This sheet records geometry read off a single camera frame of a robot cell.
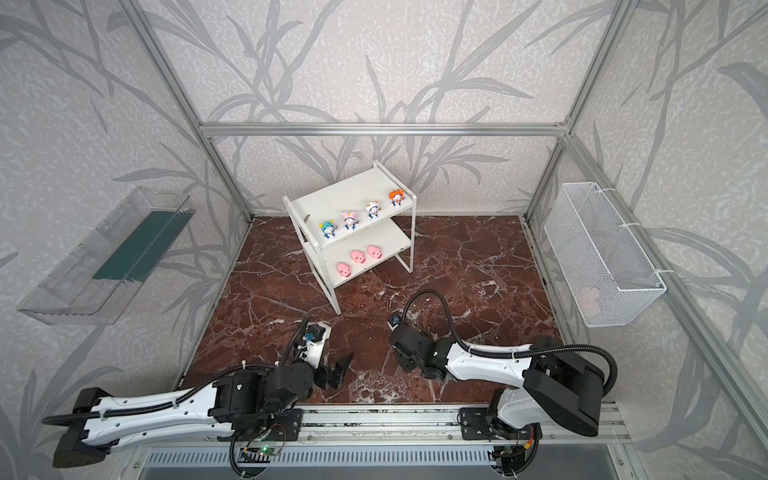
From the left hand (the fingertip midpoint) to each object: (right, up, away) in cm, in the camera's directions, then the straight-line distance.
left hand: (345, 343), depth 75 cm
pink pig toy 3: (+6, +23, +12) cm, 27 cm away
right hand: (+15, -2, +11) cm, 19 cm away
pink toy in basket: (+61, +12, -1) cm, 62 cm away
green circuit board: (-17, -24, -4) cm, 30 cm away
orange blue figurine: (+13, +37, 0) cm, 40 cm away
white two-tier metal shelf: (+11, +29, +21) cm, 38 cm away
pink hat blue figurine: (+2, +31, -5) cm, 31 cm away
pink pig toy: (-2, +18, +8) cm, 20 cm away
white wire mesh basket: (+57, +18, -15) cm, 62 cm away
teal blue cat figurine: (-2, +29, -7) cm, 30 cm away
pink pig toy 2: (+2, +22, +11) cm, 24 cm away
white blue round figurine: (+7, +34, -3) cm, 34 cm away
